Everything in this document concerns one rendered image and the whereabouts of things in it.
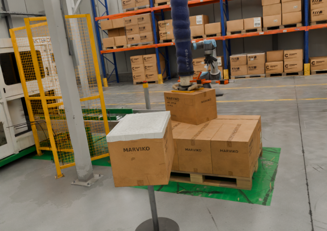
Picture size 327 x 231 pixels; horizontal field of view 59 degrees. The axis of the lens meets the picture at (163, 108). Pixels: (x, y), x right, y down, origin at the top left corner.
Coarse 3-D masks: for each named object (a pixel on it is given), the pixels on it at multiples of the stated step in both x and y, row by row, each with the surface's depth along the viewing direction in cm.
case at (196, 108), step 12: (168, 96) 396; (180, 96) 377; (192, 96) 360; (204, 96) 369; (168, 108) 402; (180, 108) 383; (192, 108) 365; (204, 108) 371; (216, 108) 386; (180, 120) 388; (192, 120) 370; (204, 120) 373
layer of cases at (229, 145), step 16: (176, 128) 362; (192, 128) 354; (208, 128) 347; (224, 128) 340; (240, 128) 333; (256, 128) 344; (176, 144) 327; (192, 144) 318; (208, 144) 310; (224, 144) 302; (240, 144) 294; (256, 144) 342; (176, 160) 332; (192, 160) 323; (208, 160) 315; (224, 160) 306; (240, 160) 299; (240, 176) 303
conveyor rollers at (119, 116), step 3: (63, 114) 528; (84, 114) 511; (87, 114) 505; (90, 114) 500; (93, 114) 505; (96, 114) 499; (99, 114) 493; (102, 114) 489; (108, 114) 486; (111, 114) 481; (114, 114) 486; (117, 114) 479; (120, 114) 473; (123, 114) 477; (126, 114) 470; (117, 117) 462; (120, 117) 455; (123, 117) 461; (117, 120) 447; (120, 120) 439
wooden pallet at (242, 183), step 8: (256, 160) 340; (256, 168) 340; (176, 176) 349; (192, 176) 328; (200, 176) 323; (216, 176) 315; (224, 176) 311; (232, 176) 307; (208, 184) 322; (216, 184) 318; (224, 184) 316; (232, 184) 314; (240, 184) 305; (248, 184) 301
